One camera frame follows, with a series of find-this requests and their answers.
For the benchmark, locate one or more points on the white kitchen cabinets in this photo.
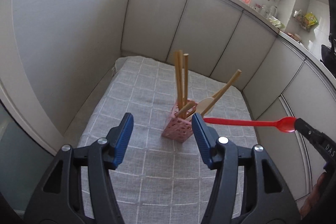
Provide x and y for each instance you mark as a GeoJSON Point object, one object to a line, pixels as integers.
{"type": "Point", "coordinates": [278, 75]}

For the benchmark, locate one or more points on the right hand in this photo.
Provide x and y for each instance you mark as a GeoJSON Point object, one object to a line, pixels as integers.
{"type": "Point", "coordinates": [313, 197]}

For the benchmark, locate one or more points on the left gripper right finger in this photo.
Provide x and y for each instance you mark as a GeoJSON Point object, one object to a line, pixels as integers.
{"type": "Point", "coordinates": [266, 196]}

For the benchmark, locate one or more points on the black wok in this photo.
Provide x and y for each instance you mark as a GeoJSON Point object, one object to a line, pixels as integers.
{"type": "Point", "coordinates": [328, 55]}

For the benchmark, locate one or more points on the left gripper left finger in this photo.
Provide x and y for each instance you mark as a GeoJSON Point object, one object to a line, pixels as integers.
{"type": "Point", "coordinates": [58, 196]}

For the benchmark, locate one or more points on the wooden chopstick long right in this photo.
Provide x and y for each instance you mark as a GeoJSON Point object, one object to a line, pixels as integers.
{"type": "Point", "coordinates": [217, 96]}

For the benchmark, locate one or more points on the yellow snack bag on wall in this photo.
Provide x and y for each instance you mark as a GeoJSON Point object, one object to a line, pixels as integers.
{"type": "Point", "coordinates": [308, 21]}

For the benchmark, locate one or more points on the grey checked tablecloth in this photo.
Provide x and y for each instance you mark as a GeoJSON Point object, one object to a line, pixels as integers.
{"type": "Point", "coordinates": [160, 180]}

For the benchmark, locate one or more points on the pink perforated utensil holder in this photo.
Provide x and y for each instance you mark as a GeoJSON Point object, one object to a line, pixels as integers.
{"type": "Point", "coordinates": [177, 128]}

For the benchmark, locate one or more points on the red plastic spoon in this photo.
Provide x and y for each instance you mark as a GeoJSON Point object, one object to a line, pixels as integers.
{"type": "Point", "coordinates": [285, 124]}

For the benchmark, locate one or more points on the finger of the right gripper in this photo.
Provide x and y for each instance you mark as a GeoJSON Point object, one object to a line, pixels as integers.
{"type": "Point", "coordinates": [320, 141]}

